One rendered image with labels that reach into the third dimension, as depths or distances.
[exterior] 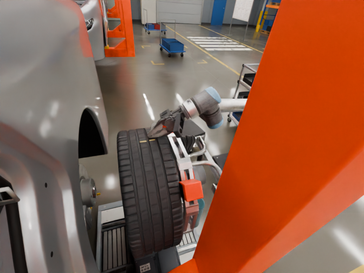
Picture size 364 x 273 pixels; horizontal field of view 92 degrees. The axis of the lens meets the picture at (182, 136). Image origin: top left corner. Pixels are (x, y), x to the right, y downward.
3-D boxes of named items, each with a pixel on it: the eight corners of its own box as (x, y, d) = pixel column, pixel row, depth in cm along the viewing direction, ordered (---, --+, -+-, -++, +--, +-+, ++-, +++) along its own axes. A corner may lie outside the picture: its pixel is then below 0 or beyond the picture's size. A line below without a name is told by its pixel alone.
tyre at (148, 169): (118, 125, 122) (111, 145, 60) (152, 121, 129) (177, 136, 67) (131, 209, 136) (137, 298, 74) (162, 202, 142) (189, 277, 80)
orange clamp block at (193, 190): (178, 181, 79) (183, 184, 71) (194, 177, 81) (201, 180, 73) (180, 197, 79) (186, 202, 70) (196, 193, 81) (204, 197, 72)
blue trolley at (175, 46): (158, 49, 647) (158, 18, 586) (174, 49, 668) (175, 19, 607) (168, 58, 578) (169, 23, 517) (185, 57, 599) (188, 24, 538)
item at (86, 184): (86, 176, 115) (69, 154, 88) (99, 174, 117) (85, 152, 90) (86, 231, 99) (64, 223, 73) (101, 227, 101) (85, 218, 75)
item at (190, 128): (177, 161, 232) (179, 142, 210) (164, 144, 254) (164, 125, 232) (203, 150, 252) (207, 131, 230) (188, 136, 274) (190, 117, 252)
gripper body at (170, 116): (165, 125, 90) (185, 112, 89) (169, 134, 83) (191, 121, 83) (157, 114, 85) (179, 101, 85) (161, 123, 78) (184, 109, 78)
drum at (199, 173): (166, 178, 115) (167, 163, 106) (196, 172, 121) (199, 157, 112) (171, 197, 104) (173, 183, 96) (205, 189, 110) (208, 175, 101)
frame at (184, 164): (160, 174, 142) (160, 117, 107) (168, 172, 144) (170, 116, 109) (180, 246, 103) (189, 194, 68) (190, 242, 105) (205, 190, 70)
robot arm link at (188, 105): (201, 118, 82) (193, 102, 76) (192, 123, 83) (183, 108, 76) (194, 109, 89) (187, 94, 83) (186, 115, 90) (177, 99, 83)
